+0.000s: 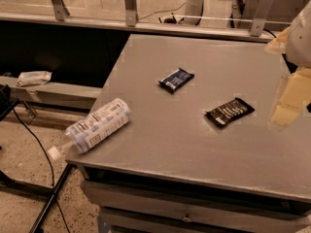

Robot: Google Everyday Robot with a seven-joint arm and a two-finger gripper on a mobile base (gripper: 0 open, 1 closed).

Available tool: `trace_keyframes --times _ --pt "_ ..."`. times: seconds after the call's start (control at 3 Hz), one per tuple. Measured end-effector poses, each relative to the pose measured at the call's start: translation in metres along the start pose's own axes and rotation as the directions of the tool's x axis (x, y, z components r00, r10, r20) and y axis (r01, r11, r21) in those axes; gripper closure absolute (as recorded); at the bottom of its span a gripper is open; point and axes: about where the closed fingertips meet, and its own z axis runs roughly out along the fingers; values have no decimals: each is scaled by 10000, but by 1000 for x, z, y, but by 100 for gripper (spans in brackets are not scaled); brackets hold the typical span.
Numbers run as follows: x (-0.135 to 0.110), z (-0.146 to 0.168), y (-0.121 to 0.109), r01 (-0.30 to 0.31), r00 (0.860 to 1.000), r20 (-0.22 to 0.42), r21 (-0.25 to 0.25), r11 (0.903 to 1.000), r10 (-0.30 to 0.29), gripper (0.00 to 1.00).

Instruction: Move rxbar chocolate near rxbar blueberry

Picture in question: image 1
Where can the grey cabinet drawer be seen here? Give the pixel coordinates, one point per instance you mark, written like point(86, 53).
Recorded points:
point(157, 212)

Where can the right metal rail bracket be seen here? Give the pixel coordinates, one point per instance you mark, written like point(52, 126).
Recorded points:
point(260, 17)

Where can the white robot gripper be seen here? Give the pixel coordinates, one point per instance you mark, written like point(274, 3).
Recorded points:
point(300, 39)

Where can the black chocolate rxbar wrapper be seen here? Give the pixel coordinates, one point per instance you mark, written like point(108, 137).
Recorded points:
point(229, 112)

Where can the metal rail bracket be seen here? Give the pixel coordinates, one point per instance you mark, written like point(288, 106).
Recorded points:
point(260, 17)
point(60, 10)
point(131, 15)

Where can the left metal rail bracket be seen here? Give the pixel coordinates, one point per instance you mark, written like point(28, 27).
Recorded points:
point(60, 10)

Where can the blue blueberry rxbar wrapper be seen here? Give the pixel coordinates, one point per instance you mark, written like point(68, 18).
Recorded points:
point(176, 80)

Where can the middle metal rail bracket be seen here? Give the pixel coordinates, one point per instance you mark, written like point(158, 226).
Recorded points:
point(131, 15)

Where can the clear plastic water bottle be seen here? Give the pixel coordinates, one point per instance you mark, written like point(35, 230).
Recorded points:
point(89, 131)

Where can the black stand leg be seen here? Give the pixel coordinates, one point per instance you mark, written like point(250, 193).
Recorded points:
point(36, 227)

